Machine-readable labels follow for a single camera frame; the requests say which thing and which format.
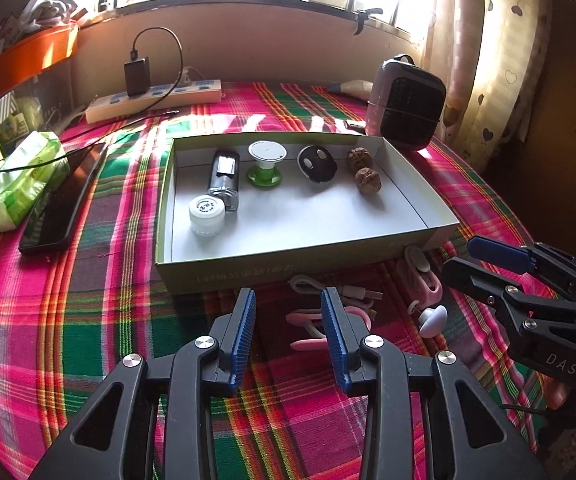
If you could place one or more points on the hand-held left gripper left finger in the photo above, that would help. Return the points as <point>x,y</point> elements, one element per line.
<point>243,340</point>

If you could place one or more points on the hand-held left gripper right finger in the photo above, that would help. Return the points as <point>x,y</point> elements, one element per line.
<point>335,340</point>

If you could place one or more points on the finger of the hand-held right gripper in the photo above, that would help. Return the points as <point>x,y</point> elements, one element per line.
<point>473,280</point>
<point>498,254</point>

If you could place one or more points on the pink clip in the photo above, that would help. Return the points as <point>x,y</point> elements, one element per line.
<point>300,317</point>

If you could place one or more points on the shallow white cardboard box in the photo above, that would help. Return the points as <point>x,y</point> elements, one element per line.
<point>293,220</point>

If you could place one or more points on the brown walnut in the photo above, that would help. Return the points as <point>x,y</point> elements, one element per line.
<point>369,180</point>
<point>358,160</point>

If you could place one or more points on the glass bottle with black cap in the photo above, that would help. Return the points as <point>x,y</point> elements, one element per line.
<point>224,180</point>

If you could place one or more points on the white cup with green base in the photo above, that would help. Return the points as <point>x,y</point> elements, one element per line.
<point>267,152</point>

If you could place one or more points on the pink holder with white insert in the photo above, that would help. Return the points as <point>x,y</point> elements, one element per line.
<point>430,287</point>

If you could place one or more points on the white mushroom-shaped knob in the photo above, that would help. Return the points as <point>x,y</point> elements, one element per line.
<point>433,322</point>

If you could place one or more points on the small white jar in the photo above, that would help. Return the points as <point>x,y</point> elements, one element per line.
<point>207,215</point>

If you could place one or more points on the plaid tablecloth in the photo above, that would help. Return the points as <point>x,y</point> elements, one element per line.
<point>93,335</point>

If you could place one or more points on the black paw-shaped magnet holder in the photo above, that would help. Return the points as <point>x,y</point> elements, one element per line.
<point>318,172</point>

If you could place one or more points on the small grey space heater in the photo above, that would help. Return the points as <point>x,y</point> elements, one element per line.
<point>408,105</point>

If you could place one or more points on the heart print curtain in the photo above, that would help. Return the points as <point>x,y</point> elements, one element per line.
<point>493,60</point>

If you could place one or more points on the white tube with blue cap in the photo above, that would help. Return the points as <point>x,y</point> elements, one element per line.
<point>353,89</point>

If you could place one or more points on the black smartphone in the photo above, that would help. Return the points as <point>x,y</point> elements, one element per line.
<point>58,205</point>

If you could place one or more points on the white power strip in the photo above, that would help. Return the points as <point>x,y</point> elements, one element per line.
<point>118,107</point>

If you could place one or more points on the white power plug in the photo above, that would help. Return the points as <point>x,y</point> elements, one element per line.
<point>186,79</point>

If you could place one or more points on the black window hook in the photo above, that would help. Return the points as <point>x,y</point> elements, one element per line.
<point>365,17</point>

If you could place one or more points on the green tissue pack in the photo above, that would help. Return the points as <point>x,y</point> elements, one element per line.
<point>18,185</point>

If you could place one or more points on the black charger adapter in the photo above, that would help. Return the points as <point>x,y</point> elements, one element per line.
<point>137,77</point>

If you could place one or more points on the clear plastic container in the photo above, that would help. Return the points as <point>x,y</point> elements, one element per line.
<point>48,97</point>

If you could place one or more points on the small green carton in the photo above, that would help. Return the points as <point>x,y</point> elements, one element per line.
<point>13,130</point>

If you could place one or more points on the pile of white packets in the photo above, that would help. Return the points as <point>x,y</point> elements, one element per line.
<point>48,5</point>

